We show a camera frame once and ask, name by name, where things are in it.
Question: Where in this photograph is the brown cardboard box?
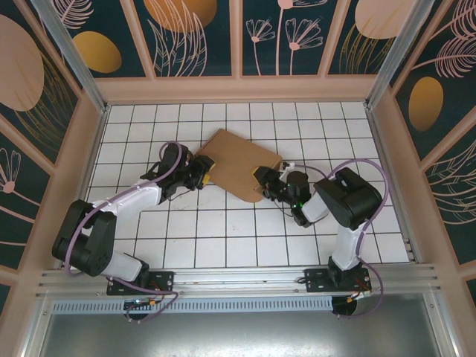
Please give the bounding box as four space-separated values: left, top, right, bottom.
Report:
193 128 283 205

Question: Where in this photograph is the small circuit board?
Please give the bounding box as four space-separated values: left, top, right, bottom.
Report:
124 297 158 310

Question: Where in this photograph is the grey metal sheet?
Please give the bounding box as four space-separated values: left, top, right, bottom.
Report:
22 293 460 357

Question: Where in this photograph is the aluminium front rail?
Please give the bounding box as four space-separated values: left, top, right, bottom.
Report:
35 263 444 299

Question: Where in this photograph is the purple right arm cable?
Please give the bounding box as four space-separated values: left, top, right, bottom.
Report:
292 158 390 321

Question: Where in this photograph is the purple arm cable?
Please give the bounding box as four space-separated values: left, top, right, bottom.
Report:
292 158 390 321
63 141 189 324

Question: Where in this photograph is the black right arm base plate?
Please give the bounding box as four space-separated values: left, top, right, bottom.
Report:
303 268 373 295

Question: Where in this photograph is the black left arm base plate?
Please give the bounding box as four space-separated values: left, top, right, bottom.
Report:
106 270 176 297

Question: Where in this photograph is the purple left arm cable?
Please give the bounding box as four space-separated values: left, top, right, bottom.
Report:
63 141 189 324

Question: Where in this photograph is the grey slotted cable duct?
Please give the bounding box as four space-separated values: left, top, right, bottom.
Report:
51 295 334 314

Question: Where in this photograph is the aluminium corner post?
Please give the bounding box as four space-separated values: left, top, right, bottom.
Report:
31 0 109 115
364 0 434 109

